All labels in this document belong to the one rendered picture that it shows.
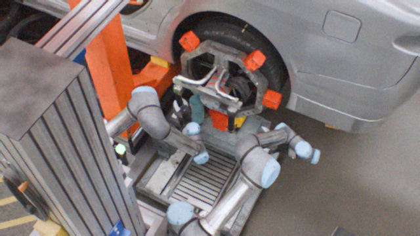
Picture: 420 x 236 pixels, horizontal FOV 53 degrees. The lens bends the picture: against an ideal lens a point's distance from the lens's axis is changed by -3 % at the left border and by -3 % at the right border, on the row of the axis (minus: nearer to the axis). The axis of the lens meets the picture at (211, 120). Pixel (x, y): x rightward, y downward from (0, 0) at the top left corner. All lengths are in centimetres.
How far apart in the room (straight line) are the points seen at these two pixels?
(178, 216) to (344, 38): 112
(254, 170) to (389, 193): 176
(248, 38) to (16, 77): 153
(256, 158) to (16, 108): 104
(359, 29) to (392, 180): 163
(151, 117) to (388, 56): 112
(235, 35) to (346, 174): 148
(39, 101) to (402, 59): 162
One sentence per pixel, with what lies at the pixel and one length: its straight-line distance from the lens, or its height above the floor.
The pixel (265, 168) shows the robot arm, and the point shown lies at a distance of 176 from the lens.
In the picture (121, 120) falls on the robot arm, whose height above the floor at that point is 118.
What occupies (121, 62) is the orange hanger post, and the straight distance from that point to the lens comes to 233.
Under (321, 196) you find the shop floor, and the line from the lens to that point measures 320.
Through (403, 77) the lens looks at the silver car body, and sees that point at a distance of 224.
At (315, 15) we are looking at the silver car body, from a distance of 209.
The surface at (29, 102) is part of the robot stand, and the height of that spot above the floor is 203.
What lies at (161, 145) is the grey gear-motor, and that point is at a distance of 293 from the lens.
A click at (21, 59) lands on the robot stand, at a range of 117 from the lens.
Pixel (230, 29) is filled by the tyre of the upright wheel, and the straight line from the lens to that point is 243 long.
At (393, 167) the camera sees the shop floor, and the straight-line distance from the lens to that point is 350.
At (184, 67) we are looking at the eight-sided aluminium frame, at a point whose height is 88.
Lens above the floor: 279
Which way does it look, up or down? 54 degrees down
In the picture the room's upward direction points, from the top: straight up
